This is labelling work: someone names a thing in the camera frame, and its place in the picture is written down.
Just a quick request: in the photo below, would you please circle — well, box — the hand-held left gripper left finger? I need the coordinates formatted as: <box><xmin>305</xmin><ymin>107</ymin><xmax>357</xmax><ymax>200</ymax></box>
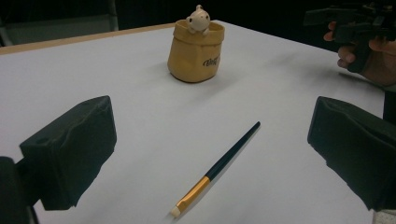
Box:
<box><xmin>19</xmin><ymin>95</ymin><xmax>118</xmax><ymax>212</ymax></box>

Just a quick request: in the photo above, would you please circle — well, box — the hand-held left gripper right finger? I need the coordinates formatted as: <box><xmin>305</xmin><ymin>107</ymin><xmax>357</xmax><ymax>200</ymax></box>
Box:
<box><xmin>306</xmin><ymin>95</ymin><xmax>396</xmax><ymax>213</ymax></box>

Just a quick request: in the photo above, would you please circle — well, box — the yellow pen holder with figurine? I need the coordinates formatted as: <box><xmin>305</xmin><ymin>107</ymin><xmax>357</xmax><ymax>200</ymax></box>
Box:
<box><xmin>166</xmin><ymin>4</ymin><xmax>226</xmax><ymax>84</ymax></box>

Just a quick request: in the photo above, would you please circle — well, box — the dark brush with gold ferrule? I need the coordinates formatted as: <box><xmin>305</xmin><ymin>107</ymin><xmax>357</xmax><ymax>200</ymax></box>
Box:
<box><xmin>170</xmin><ymin>120</ymin><xmax>262</xmax><ymax>218</ymax></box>

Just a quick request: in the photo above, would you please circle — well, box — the white board sheet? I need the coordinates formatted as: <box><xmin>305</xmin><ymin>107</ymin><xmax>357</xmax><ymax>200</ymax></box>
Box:
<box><xmin>0</xmin><ymin>20</ymin><xmax>396</xmax><ymax>224</ymax></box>

